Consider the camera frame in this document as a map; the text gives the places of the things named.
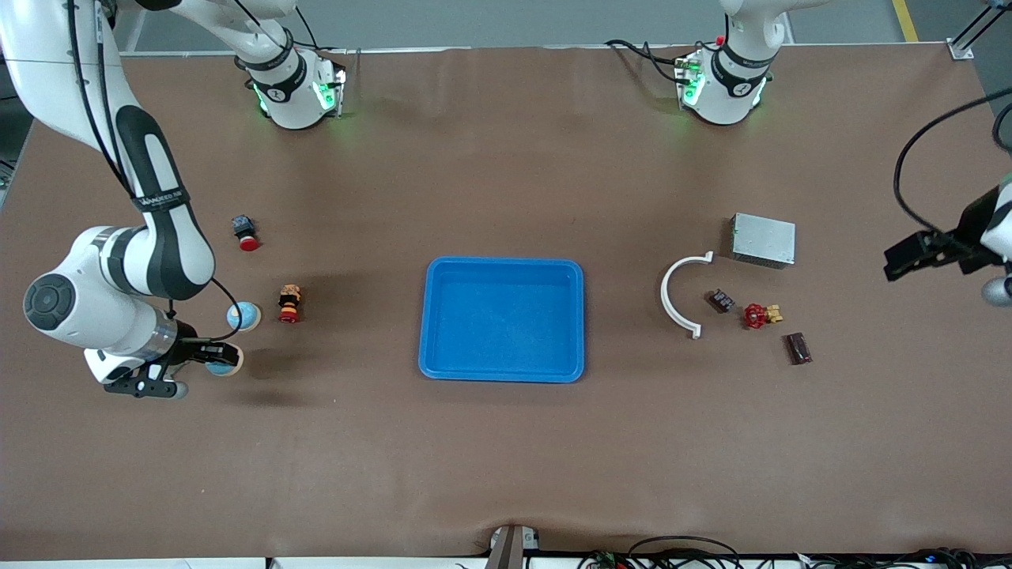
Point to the white curved plastic bracket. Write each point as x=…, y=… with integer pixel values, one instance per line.
x=664, y=294

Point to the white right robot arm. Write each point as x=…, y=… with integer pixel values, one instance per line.
x=47, y=63

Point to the aluminium frame post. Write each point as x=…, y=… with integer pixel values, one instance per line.
x=959, y=49

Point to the red button black body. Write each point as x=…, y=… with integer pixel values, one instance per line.
x=246, y=234

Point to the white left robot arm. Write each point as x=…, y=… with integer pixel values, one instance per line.
x=731, y=87

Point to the grey table clamp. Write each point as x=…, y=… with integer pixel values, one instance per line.
x=512, y=549

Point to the blue desk bell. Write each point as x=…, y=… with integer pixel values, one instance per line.
x=239, y=316
x=221, y=370

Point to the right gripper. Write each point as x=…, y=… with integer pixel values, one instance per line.
x=184, y=345

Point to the glossy dark brown capacitor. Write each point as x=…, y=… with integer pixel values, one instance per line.
x=798, y=348

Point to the metal table edge rail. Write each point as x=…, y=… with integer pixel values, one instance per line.
x=474, y=49

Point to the brown table mat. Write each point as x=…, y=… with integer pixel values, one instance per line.
x=506, y=458

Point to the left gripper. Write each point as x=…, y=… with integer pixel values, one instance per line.
x=976, y=222

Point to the red button yellow body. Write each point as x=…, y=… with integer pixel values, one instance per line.
x=289, y=305

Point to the silver metal box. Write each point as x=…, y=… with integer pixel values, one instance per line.
x=763, y=240

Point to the brass valve red wheel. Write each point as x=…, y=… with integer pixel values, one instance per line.
x=755, y=316

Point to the blue plastic tray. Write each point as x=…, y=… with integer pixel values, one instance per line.
x=506, y=324

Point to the black capacitor white print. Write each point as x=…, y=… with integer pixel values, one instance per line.
x=719, y=301

